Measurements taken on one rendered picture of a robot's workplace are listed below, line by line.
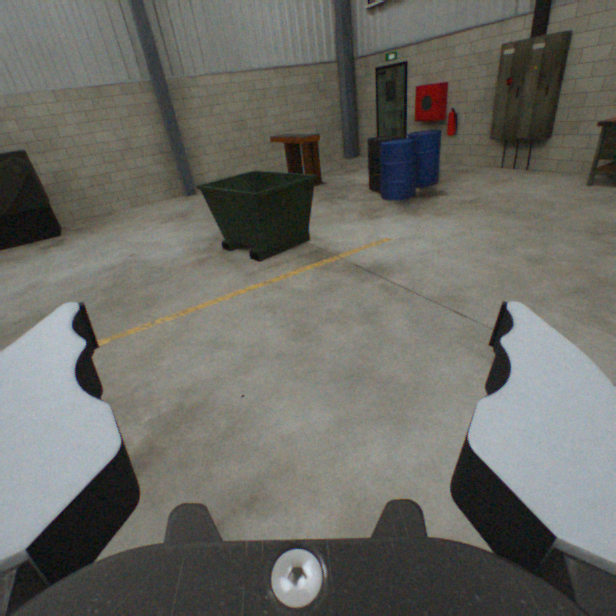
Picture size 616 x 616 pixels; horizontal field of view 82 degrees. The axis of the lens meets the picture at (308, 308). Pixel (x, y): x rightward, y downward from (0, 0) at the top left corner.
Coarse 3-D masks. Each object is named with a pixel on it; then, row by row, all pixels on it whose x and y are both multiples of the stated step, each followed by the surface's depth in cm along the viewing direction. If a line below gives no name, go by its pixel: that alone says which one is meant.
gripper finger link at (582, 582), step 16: (560, 560) 5; (576, 560) 5; (544, 576) 5; (560, 576) 5; (576, 576) 5; (592, 576) 5; (608, 576) 5; (576, 592) 4; (592, 592) 4; (608, 592) 4; (592, 608) 4; (608, 608) 4
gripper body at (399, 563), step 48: (192, 528) 5; (384, 528) 5; (96, 576) 4; (144, 576) 4; (192, 576) 4; (240, 576) 4; (288, 576) 4; (336, 576) 4; (384, 576) 4; (432, 576) 4; (480, 576) 4; (528, 576) 4
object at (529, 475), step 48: (528, 336) 9; (528, 384) 8; (576, 384) 8; (480, 432) 6; (528, 432) 6; (576, 432) 6; (480, 480) 6; (528, 480) 6; (576, 480) 6; (480, 528) 6; (528, 528) 5; (576, 528) 5
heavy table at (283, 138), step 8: (272, 136) 837; (280, 136) 808; (288, 136) 781; (296, 136) 755; (304, 136) 731; (312, 136) 733; (288, 144) 799; (296, 144) 808; (304, 144) 736; (312, 144) 745; (288, 152) 806; (296, 152) 815; (304, 152) 745; (312, 152) 756; (288, 160) 816; (296, 160) 824; (304, 160) 756; (312, 160) 766; (288, 168) 829; (296, 168) 837; (304, 168) 768; (312, 168) 765; (320, 168) 775; (320, 176) 782; (320, 184) 783
